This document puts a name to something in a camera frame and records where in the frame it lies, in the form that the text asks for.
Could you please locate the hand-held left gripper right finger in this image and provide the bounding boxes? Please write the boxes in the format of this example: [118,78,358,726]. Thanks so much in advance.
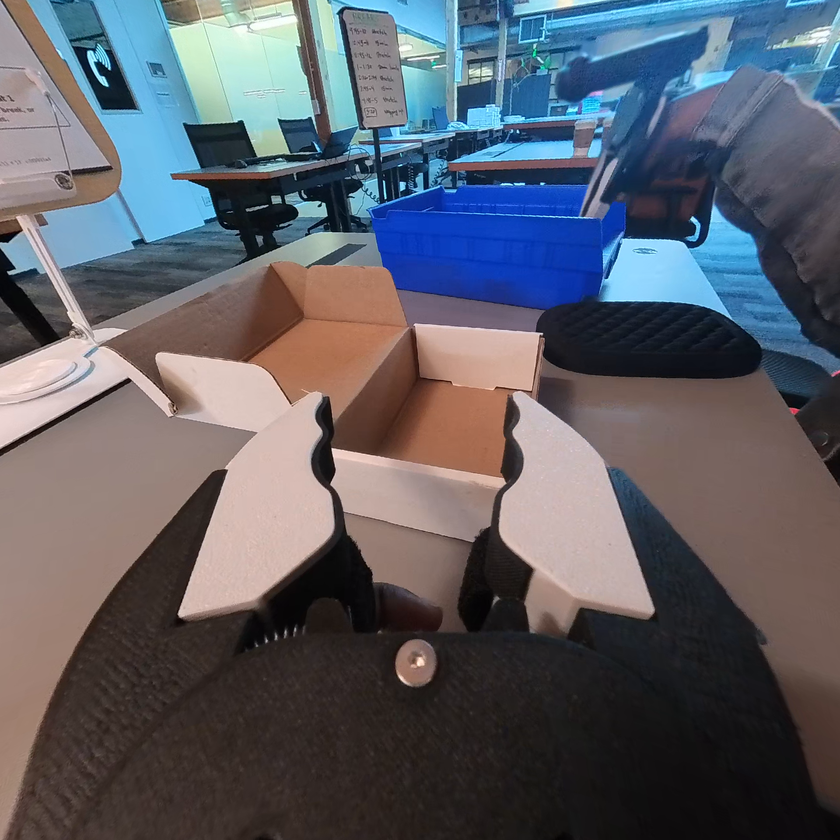
[491,391,657,637]

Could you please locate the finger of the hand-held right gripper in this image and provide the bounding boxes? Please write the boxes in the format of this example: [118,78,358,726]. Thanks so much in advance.
[580,140,618,219]

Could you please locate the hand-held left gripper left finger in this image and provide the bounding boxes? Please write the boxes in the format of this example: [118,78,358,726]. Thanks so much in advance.
[177,392,347,623]

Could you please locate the blue plastic bin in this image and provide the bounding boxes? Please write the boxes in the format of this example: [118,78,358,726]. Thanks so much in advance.
[367,185,627,311]

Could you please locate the white cardboard mailer box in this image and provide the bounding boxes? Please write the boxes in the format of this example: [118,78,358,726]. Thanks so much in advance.
[105,261,546,543]

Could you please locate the person's right forearm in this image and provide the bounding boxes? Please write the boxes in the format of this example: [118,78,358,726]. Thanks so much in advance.
[696,64,840,358]

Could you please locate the wooden edged office desk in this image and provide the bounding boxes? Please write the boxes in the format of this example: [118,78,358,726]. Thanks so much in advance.
[446,138,605,191]
[171,141,421,257]

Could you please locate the person's right hand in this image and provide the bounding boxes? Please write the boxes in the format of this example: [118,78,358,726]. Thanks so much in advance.
[656,84,721,219]

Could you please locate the person's left hand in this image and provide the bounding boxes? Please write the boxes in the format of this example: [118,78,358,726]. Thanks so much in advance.
[378,584,445,635]

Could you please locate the black partition panel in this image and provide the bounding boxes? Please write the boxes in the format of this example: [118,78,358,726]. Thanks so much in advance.
[456,72,552,126]

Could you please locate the black quilted pad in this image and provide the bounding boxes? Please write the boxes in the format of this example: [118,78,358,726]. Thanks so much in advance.
[536,301,763,378]

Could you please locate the white board stand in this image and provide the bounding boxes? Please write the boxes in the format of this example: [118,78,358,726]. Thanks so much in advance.
[0,172,129,450]

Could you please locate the whiteboard on pole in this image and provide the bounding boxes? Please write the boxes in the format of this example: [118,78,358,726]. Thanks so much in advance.
[338,7,409,206]

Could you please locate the black office chair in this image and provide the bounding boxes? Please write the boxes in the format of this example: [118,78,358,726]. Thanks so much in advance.
[277,117,368,234]
[184,121,299,263]

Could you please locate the instruction sheet on stand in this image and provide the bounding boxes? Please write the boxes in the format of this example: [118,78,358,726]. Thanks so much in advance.
[0,0,122,224]

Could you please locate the printed instruction sheet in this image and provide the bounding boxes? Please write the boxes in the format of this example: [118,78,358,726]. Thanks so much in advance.
[0,0,114,178]

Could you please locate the black phone booth sign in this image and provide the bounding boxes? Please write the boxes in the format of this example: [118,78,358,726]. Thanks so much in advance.
[71,0,140,112]

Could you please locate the wooden support post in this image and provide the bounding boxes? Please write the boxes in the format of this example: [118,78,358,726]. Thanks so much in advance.
[297,0,332,135]

